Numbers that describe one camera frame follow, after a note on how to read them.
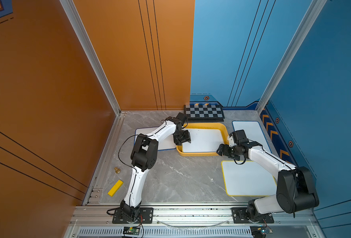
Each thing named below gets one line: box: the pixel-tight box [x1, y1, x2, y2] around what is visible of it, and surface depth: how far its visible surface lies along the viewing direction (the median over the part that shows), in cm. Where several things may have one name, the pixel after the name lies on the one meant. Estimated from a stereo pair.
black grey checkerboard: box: [183, 104, 226, 122], surface depth 118 cm
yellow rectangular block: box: [107, 179, 124, 197], surface depth 84 cm
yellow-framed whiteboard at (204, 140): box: [181, 127, 225, 153], surface depth 104 cm
